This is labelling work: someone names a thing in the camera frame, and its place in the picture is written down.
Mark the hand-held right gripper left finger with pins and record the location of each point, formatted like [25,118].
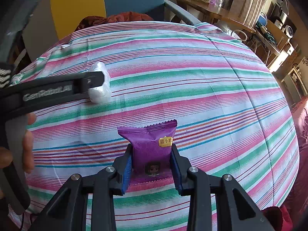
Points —
[126,173]

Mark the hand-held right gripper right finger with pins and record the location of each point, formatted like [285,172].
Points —
[176,173]

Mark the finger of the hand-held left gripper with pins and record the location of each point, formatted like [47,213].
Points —
[91,81]

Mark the purple snack packet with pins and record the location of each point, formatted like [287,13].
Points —
[149,149]

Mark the person's left hand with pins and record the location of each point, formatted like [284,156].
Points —
[28,144]

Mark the dark red cloth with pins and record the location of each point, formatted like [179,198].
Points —
[120,18]

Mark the grey yellow blue chair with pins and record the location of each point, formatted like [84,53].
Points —
[79,4]

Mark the striped tablecloth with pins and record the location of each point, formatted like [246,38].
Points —
[192,89]

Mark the magenta blanket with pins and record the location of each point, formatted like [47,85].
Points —
[300,130]

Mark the wooden desk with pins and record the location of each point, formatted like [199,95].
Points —
[216,13]

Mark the small purple box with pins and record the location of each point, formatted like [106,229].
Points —
[216,1]

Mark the white small shelf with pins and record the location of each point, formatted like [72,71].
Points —
[294,77]

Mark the dark green object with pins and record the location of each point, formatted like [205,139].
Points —
[264,33]

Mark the cardboard box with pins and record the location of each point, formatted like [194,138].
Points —
[276,31]

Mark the blue plastic container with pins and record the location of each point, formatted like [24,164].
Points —
[262,19]

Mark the beige striped window curtain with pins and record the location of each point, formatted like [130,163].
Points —
[252,2]

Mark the black silver stereo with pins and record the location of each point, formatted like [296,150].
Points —
[288,30]

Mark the dark floral wall sticker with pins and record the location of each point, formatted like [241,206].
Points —
[305,61]

